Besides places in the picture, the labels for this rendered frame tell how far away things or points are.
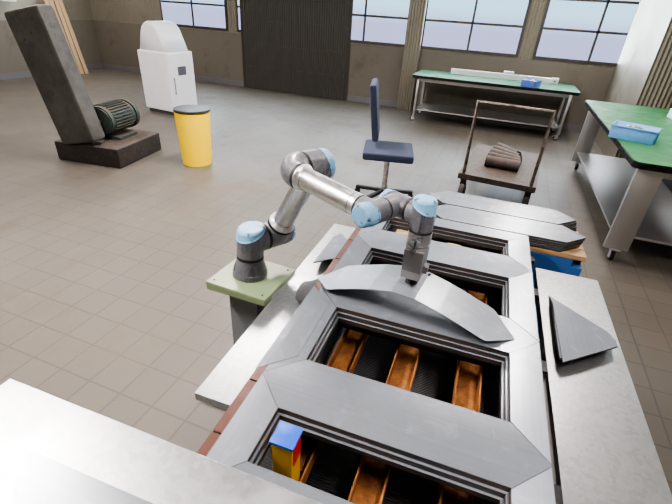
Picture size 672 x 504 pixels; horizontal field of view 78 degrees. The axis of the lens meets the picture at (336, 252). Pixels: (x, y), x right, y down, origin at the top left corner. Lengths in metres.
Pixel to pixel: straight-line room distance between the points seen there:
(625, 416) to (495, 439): 0.52
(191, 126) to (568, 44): 6.44
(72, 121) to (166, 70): 2.54
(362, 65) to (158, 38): 3.90
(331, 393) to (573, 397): 0.77
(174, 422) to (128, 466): 1.41
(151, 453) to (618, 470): 1.13
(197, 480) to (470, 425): 0.66
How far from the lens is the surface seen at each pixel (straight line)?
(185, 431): 2.23
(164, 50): 7.73
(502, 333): 1.46
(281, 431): 1.06
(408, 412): 1.15
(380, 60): 9.21
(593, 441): 1.45
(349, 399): 1.15
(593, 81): 8.98
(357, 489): 1.23
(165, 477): 0.85
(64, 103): 5.57
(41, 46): 5.56
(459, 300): 1.45
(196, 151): 5.25
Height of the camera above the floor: 1.75
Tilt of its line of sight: 31 degrees down
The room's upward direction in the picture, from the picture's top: 4 degrees clockwise
